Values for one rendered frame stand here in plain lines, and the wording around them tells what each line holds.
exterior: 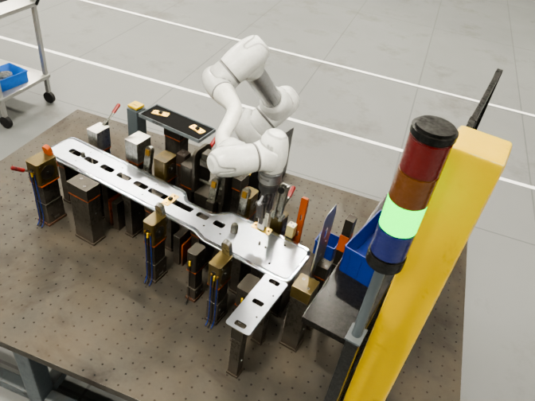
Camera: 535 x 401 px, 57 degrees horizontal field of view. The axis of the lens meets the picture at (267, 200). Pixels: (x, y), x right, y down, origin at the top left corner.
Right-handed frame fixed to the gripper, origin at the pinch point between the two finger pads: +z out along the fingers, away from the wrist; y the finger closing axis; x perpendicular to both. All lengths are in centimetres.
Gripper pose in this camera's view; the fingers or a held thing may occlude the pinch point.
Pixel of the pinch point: (263, 220)
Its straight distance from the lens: 197.5
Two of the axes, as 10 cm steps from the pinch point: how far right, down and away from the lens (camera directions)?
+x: 8.6, 4.0, -3.3
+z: -1.2, 7.7, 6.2
